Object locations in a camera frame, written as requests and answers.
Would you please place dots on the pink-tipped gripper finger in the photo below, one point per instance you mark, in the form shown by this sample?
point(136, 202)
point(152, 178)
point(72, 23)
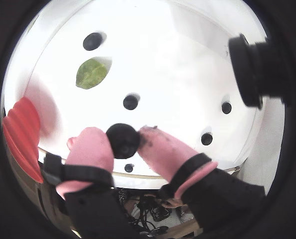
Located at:
point(90, 152)
point(168, 154)

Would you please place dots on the large dark blueberry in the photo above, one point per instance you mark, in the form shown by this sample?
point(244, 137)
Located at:
point(92, 41)

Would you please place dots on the red collapsible silicone cup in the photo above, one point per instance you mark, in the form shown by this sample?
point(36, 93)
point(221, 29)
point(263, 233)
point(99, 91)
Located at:
point(21, 134)

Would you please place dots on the green leaf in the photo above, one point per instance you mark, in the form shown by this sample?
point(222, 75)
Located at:
point(90, 74)

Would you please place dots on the black camera mount knob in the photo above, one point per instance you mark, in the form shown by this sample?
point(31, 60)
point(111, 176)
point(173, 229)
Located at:
point(250, 72)

